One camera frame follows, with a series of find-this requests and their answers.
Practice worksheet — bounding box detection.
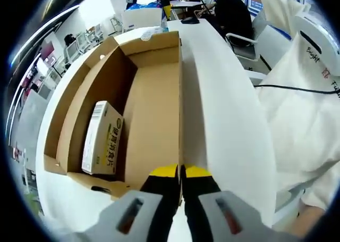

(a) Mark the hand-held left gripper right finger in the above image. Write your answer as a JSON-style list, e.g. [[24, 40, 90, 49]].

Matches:
[[182, 164, 302, 242]]

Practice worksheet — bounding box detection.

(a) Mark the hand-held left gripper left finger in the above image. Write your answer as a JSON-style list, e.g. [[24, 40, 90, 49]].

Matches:
[[73, 164, 180, 242]]

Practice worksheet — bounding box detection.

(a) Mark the blue soft tissue pack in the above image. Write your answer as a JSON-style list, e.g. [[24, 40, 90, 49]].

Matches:
[[122, 1, 168, 32]]

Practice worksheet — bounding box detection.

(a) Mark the brown cardboard shoe box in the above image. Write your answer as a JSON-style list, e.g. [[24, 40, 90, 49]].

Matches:
[[43, 30, 184, 208]]

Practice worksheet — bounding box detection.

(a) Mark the white medicine box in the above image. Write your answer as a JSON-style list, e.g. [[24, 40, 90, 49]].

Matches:
[[81, 100, 125, 176]]

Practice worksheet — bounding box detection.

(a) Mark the thin ceiling light strip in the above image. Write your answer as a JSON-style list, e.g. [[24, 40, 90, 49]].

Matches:
[[10, 4, 80, 60]]

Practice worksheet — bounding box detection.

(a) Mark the dark red display screen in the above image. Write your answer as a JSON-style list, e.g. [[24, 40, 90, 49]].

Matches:
[[39, 41, 55, 59]]

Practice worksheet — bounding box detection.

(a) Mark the person's white shirt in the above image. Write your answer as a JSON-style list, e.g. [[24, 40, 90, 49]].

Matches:
[[256, 0, 340, 208]]

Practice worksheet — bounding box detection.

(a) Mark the white desk partition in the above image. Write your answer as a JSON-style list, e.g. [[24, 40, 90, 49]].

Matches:
[[15, 90, 50, 147]]

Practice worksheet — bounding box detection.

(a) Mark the white chest device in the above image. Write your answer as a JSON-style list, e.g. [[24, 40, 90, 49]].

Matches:
[[293, 14, 340, 77]]

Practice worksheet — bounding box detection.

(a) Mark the wall poster board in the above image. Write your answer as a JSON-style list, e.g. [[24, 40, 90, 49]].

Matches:
[[246, 0, 266, 15]]

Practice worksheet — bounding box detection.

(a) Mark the black device cable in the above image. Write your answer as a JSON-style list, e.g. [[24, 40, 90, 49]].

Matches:
[[253, 84, 340, 95]]

